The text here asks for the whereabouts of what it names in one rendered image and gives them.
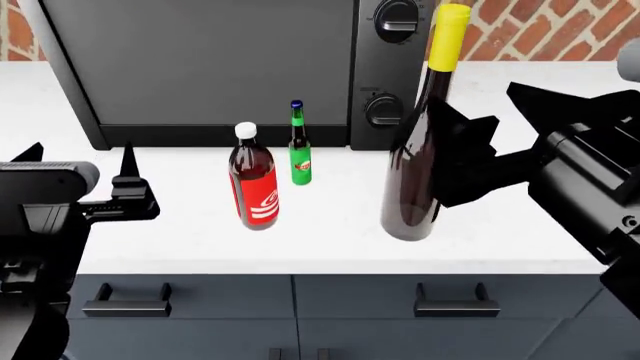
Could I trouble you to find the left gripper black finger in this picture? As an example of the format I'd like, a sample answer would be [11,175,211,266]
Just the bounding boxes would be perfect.
[110,141,150,198]
[9,141,45,164]

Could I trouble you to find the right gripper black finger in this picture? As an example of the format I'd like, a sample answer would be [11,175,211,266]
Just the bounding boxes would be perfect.
[428,98,502,210]
[506,81,640,135]

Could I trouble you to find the dark wine bottle yellow cap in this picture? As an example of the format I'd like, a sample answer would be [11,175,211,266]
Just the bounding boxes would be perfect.
[379,3,472,243]

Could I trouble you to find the black microwave power knob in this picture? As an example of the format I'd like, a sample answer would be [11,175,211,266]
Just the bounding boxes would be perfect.
[363,93,405,129]

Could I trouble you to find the cola bottle red label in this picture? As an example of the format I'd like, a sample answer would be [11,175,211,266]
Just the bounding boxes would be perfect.
[228,121,281,232]

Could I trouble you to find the dark grey drawer front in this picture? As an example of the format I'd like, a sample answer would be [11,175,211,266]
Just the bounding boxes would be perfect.
[293,274,607,321]
[68,274,295,321]

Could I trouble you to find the dark grey cabinet door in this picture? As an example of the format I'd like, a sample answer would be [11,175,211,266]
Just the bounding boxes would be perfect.
[58,317,299,360]
[297,317,564,360]

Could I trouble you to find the dark grey microwave oven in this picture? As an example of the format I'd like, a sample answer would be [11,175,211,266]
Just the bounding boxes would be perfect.
[22,0,439,152]

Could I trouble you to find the black microwave timer knob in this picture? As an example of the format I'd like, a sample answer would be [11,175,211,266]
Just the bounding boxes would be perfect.
[373,0,421,43]

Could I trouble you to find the green soda bottle blue cap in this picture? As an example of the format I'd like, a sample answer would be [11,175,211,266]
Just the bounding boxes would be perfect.
[288,99,314,187]

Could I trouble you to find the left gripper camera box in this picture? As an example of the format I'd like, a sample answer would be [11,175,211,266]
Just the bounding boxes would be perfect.
[0,160,102,206]

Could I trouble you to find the right gripper grey camera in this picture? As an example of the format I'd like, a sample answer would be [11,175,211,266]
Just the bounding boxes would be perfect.
[615,36,640,82]

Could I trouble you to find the black drawer handle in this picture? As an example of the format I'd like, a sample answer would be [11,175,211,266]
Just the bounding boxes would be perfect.
[413,281,502,318]
[81,282,173,318]

